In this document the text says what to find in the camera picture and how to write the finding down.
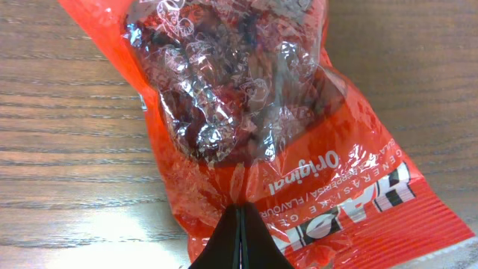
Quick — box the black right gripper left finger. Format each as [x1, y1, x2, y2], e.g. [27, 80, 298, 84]
[189, 205, 240, 269]

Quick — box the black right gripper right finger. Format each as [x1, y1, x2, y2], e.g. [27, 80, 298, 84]
[240, 202, 294, 269]

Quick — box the red Hacks candy bag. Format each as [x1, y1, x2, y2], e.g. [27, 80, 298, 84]
[63, 0, 474, 268]

